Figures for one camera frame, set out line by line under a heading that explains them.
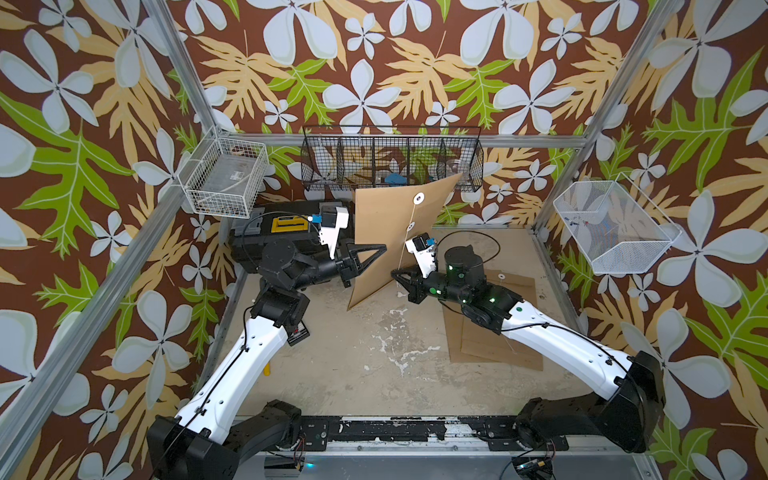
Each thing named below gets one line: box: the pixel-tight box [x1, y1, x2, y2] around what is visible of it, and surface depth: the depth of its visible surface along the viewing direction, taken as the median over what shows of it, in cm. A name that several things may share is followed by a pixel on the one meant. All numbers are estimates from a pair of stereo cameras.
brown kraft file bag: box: [348, 173, 463, 310], surface depth 56 cm
